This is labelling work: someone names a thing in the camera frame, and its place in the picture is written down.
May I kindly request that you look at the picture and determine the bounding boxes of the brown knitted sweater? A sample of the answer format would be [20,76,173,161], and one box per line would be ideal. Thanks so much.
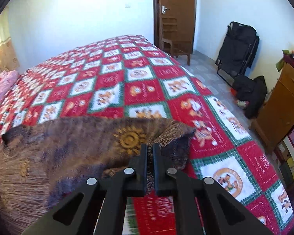
[0,116,195,234]

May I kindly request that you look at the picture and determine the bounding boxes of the clothes pile on cabinet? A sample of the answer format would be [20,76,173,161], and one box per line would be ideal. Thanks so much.
[276,50,294,72]

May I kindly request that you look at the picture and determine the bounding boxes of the stacked boxes beside cabinet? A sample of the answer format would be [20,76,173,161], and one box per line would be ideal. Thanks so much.
[272,128,294,186]

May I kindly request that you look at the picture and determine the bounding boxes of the brown wooden cabinet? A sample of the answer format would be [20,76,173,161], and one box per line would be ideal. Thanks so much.
[251,64,294,153]

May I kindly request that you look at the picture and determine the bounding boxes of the black bag on floor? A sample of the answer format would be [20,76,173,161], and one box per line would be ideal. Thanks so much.
[232,75,268,119]

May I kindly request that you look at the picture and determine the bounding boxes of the red patchwork cartoon bedspread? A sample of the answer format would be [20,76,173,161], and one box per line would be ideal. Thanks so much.
[0,35,294,234]

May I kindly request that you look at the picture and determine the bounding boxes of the pink crumpled blanket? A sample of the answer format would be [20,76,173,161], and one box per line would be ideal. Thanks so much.
[0,70,19,101]

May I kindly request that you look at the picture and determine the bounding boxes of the black folded stroller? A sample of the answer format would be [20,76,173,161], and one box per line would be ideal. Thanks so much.
[215,21,260,79]

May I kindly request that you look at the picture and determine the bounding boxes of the patterned beige curtain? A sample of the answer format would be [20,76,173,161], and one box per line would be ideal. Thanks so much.
[0,38,19,71]

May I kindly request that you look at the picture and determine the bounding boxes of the wooden chair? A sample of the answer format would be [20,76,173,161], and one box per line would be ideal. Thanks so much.
[160,17,192,66]

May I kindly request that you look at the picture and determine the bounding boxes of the brown wooden door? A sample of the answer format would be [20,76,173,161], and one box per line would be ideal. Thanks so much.
[153,0,196,53]

